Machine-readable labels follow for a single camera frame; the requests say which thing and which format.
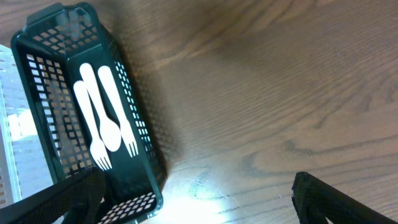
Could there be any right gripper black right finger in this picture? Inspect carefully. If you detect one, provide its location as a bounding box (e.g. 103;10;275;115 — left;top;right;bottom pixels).
292;172;397;224

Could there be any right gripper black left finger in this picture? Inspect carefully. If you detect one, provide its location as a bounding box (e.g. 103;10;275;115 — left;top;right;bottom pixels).
1;167;106;223

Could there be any white plastic fork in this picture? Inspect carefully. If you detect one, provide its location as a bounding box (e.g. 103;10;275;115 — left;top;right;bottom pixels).
98;65;138;157
73;80;112;170

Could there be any white plastic spoon group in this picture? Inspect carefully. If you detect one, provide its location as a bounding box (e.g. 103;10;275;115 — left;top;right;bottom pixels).
79;63;121;152

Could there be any black plastic basket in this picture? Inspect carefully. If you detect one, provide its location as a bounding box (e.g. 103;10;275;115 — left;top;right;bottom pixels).
4;2;165;223

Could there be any clear plastic basket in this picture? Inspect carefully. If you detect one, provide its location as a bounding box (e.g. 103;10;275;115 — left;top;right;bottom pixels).
1;45;53;203

